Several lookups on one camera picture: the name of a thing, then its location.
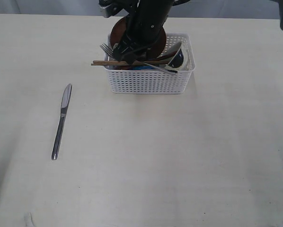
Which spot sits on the reddish wooden spoon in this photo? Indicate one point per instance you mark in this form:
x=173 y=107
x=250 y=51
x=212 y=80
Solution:
x=166 y=56

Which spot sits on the blue tissue packet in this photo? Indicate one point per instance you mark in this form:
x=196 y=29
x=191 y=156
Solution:
x=142 y=68

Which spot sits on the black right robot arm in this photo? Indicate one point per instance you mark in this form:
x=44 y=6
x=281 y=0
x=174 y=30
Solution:
x=144 y=24

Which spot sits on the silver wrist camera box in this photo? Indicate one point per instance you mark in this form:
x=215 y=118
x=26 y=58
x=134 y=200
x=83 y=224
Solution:
x=109 y=10

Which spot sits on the wooden chopstick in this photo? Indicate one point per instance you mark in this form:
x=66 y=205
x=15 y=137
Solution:
x=120 y=64
x=150 y=62

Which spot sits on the silver table knife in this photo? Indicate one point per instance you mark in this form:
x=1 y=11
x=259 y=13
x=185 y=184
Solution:
x=63 y=111

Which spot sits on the silver fork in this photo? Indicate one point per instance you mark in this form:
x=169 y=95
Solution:
x=109 y=51

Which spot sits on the brown wooden plate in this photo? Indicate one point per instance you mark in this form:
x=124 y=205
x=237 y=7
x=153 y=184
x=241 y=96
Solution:
x=154 y=52

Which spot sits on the white perforated plastic basket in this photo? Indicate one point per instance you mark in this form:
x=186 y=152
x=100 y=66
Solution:
x=154 y=81

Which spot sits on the white bowl dark inside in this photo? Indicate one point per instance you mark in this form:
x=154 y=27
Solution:
x=180 y=59

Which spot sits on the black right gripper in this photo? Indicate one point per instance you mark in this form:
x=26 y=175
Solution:
x=129 y=48

